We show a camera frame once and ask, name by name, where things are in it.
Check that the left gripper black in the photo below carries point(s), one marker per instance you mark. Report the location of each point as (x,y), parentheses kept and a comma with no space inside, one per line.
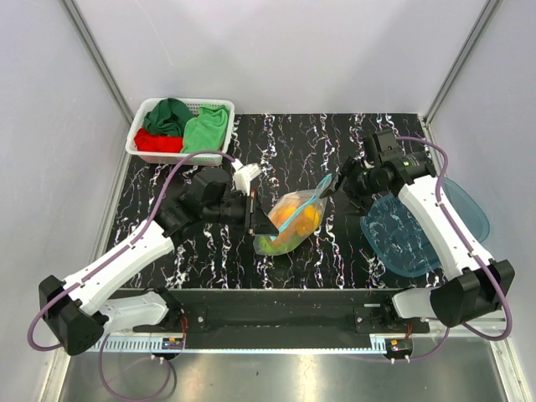
(255,222)

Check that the teal plastic container lid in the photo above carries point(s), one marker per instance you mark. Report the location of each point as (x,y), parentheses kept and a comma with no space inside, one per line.
(398,239)

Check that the dark green cloth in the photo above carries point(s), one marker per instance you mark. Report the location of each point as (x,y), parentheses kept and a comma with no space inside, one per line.
(168,118)

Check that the teal plastic container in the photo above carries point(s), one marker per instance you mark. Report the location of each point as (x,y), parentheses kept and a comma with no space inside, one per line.
(469,211)

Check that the light green cloth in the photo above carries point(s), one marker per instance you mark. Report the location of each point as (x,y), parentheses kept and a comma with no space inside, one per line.
(207,130)

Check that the aluminium frame rail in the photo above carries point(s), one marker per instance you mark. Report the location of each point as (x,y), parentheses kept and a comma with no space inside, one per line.
(442,365)

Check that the green fake vegetable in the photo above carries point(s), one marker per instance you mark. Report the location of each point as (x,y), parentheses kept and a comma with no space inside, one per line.
(264,245)

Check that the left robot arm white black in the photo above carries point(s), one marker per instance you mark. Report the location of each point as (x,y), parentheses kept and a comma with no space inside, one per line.
(80,309)

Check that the orange fake food piece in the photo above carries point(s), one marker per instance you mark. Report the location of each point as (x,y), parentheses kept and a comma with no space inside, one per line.
(307,221)

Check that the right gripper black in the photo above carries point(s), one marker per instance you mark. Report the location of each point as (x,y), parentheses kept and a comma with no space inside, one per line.
(352,167)

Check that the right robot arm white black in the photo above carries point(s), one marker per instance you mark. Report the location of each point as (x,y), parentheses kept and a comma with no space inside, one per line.
(476,283)

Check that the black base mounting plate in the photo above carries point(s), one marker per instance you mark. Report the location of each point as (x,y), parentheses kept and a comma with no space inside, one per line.
(279,320)

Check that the clear zip top bag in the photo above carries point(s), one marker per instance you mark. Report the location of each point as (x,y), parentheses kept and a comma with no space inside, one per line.
(296,215)

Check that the red cloth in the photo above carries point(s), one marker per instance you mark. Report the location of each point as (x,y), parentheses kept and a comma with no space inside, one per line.
(146,142)

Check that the white plastic basket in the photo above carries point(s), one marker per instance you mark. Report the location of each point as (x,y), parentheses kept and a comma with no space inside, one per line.
(193,104)

